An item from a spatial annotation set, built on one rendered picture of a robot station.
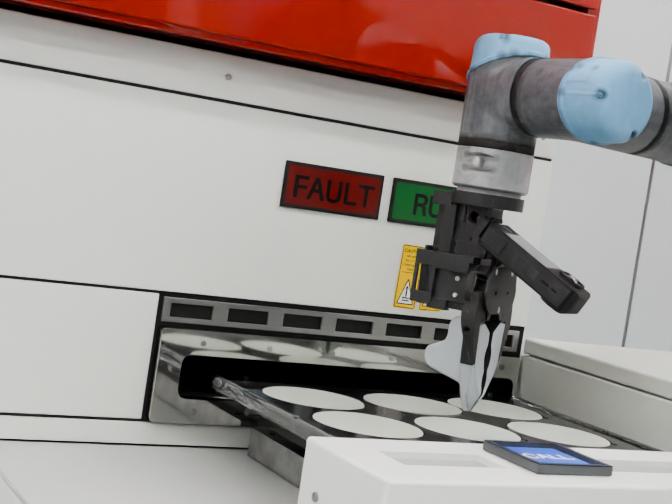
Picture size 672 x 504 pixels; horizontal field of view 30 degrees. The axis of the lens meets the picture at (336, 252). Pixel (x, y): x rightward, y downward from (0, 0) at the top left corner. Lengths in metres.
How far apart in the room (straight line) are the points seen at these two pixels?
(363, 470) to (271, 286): 0.64
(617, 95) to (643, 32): 2.41
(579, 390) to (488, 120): 0.34
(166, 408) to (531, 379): 0.43
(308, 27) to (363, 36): 0.06
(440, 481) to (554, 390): 0.76
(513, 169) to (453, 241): 0.09
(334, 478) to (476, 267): 0.54
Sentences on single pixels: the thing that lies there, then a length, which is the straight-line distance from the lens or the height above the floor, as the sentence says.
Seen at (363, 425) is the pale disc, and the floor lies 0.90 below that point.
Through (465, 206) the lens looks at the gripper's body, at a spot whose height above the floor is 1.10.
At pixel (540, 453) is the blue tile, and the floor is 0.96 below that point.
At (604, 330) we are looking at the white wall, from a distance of 3.53.
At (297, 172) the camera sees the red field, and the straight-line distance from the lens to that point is 1.30.
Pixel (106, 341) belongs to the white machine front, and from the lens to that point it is 1.25.
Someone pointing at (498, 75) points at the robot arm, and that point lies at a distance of 1.20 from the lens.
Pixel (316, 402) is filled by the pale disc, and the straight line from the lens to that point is 1.20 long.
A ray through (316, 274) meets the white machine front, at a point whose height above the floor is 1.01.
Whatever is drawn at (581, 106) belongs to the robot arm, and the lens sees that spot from 1.13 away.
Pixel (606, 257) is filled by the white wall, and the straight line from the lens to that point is 3.49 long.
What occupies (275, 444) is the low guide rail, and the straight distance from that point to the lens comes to 1.24.
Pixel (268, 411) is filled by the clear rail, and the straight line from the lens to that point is 1.13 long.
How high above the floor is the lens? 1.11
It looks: 3 degrees down
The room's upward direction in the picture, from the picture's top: 9 degrees clockwise
